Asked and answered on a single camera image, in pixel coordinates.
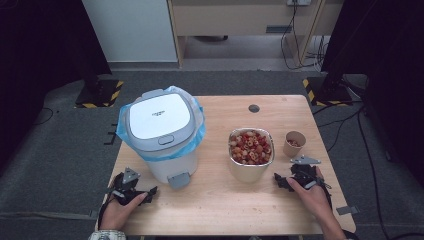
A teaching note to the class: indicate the grey tape strip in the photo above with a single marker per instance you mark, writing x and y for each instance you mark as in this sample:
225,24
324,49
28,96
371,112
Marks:
347,210
94,214

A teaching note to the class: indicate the metal container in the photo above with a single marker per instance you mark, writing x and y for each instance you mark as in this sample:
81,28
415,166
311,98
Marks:
248,173

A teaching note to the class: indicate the person's left hand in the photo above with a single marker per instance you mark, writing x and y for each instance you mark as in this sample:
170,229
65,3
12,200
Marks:
115,215

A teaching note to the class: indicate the blue trash bag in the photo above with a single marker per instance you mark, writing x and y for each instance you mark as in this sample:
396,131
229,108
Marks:
191,146

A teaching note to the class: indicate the white panel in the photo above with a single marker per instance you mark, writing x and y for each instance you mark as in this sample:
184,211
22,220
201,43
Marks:
130,30

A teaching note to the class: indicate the striped black stand base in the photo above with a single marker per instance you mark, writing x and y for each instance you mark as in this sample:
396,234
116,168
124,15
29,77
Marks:
328,93
100,95

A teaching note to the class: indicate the light wooden desk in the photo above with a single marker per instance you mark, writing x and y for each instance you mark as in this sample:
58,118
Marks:
233,20

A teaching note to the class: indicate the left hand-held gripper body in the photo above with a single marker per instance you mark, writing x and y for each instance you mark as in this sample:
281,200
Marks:
128,186

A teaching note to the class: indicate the person's right hand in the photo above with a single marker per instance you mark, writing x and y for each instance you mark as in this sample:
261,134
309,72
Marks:
315,200

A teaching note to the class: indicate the grey round table grommet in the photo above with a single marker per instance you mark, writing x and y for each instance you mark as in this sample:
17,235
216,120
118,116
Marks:
254,108

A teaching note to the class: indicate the white pedal trash can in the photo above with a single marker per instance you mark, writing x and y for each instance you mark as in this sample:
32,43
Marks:
160,116

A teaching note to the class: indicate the black tape marks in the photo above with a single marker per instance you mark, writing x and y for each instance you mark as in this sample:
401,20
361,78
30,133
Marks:
111,134

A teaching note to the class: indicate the black curtain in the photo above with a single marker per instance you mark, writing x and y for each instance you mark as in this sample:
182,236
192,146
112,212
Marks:
40,50
386,66

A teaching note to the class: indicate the brown paper cup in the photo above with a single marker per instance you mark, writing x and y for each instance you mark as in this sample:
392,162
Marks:
290,150

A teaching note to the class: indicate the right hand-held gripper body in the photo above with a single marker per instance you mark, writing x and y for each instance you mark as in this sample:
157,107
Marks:
305,171

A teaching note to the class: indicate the white power strip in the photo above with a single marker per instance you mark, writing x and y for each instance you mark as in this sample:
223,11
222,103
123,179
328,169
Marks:
299,2

